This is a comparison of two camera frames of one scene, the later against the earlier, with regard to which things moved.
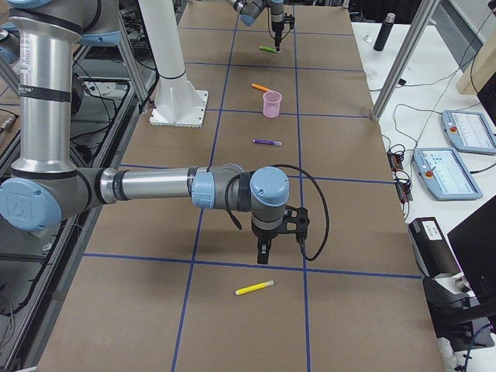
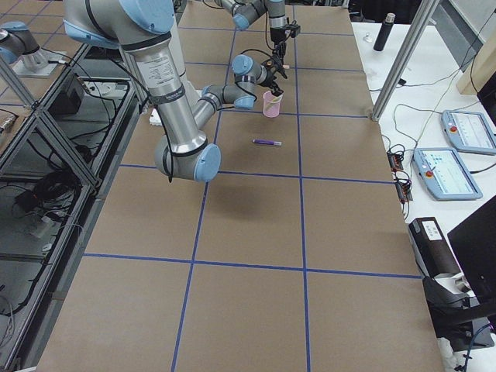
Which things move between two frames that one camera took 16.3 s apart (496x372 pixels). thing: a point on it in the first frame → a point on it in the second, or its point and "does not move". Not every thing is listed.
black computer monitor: [473, 245] does not move
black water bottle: [384, 32] does not move
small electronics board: [395, 161] does not move
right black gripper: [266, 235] → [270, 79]
